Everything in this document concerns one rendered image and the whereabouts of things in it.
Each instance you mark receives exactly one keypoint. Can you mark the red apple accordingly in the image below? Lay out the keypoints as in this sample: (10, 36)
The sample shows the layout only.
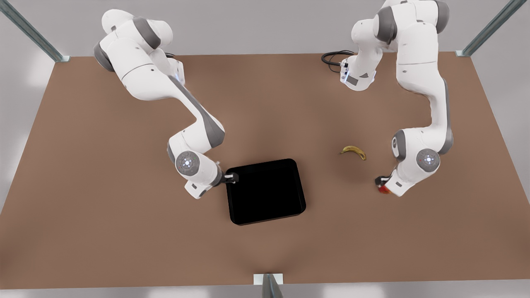
(384, 190)

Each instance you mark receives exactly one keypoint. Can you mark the yellow banana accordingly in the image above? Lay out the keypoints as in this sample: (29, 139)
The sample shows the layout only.
(354, 151)

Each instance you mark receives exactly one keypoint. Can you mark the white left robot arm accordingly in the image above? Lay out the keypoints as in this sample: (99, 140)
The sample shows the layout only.
(418, 62)

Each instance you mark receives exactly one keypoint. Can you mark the silver frame post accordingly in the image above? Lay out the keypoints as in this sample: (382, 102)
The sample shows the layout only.
(33, 31)
(269, 285)
(490, 27)

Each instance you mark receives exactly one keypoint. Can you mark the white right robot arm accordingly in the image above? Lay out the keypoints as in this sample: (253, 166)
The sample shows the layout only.
(149, 78)

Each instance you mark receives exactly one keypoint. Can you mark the black square tray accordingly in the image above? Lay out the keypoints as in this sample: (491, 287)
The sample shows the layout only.
(265, 191)

